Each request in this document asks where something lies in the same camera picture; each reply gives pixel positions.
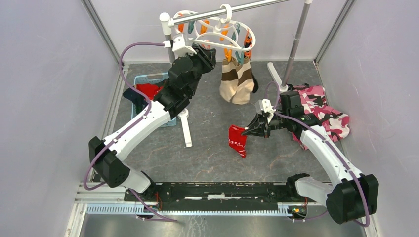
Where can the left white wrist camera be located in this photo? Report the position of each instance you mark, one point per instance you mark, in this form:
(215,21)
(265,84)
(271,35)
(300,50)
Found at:
(178,47)

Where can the navy blue sock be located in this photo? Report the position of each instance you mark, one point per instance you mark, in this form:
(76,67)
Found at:
(134,98)

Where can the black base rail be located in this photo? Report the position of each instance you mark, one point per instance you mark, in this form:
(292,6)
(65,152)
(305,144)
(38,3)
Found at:
(222,196)

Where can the white clip hanger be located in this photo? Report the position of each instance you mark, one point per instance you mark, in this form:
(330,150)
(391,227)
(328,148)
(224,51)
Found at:
(188,22)

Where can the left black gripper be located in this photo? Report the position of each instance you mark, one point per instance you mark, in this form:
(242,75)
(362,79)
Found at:
(207,57)

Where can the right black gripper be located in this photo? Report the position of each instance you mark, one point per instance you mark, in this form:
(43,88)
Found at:
(258,119)

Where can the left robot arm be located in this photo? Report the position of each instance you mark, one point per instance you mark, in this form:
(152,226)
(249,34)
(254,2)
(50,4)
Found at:
(107,155)

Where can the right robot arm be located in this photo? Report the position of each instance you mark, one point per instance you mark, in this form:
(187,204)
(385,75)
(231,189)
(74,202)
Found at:
(351,194)

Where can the pink camouflage bag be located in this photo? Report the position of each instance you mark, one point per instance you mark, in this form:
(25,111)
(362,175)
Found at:
(313,99)

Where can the black white-striped sock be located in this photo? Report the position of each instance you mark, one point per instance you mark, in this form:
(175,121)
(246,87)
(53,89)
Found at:
(255,85)

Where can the silver white drying rack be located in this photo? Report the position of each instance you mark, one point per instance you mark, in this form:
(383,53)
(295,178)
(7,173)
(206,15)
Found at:
(194,37)

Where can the teal clothespin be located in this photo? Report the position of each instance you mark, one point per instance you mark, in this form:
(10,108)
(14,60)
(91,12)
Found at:
(240,56)
(236,32)

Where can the orange clothespin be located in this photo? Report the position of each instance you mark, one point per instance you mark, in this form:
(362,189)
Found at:
(203,27)
(228,54)
(224,32)
(247,44)

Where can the light blue plastic basket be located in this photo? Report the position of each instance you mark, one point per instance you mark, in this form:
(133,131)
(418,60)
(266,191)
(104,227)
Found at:
(151,79)

